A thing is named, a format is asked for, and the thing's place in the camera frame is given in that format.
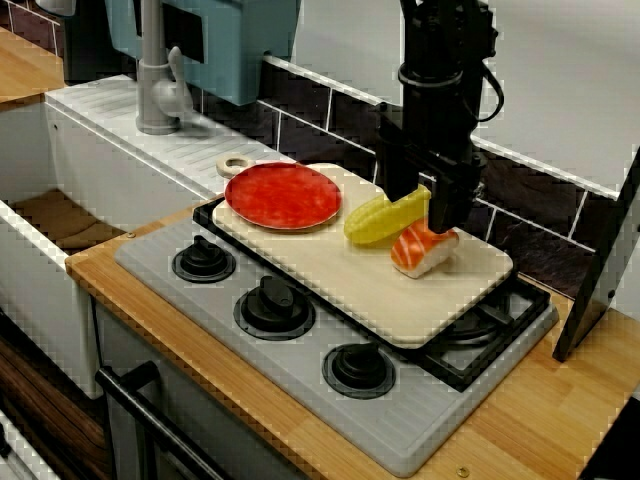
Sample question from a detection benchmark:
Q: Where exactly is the black burner grate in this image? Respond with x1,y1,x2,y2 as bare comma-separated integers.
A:
192,197,551,394

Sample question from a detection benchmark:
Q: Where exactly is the large black stove knob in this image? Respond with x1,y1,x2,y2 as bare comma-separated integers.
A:
233,276,317,341

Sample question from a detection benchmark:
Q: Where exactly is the yellow toy corn cob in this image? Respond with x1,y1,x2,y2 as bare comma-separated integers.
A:
343,183,432,247

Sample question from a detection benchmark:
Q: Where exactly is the black slanted stand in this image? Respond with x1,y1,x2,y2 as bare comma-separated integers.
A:
552,144,640,364

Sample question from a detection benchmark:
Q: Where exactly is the white toy sink basin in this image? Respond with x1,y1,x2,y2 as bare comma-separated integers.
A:
0,74,281,401

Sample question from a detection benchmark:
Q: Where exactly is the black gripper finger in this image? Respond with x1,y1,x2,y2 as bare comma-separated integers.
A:
429,172,479,235
379,147,419,204

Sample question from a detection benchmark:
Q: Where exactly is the red round plate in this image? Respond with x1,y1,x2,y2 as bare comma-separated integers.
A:
224,162,345,234

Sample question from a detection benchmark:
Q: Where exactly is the wooden kitchen countertop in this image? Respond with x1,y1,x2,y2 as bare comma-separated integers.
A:
64,199,640,480

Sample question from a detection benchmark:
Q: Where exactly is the light wooden table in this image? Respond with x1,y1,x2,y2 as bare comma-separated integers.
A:
0,27,66,106

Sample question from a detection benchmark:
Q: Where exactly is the dark tile backsplash panel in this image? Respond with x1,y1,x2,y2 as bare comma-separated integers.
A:
0,0,626,301

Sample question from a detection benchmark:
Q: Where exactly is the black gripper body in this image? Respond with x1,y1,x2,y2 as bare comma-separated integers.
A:
377,84,489,177

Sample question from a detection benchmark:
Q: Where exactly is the small black stove knob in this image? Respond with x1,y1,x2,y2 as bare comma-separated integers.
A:
171,235,237,285

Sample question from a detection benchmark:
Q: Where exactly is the light wooden cutting board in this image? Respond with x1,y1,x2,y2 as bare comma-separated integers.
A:
212,153,516,350

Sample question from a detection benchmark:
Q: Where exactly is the teal box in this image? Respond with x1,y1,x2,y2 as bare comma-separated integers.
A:
104,0,301,107

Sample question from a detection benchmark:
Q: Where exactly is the grey toy faucet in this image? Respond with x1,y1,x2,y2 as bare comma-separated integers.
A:
134,0,194,136

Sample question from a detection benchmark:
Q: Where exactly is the toy salmon nigiri sushi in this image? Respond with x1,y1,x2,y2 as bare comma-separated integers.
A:
389,217,460,280

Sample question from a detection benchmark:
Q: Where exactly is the grey toy stove top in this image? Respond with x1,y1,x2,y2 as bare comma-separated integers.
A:
114,209,560,479

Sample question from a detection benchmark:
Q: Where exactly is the black oven door handle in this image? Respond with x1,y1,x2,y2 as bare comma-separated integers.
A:
95,360,221,480

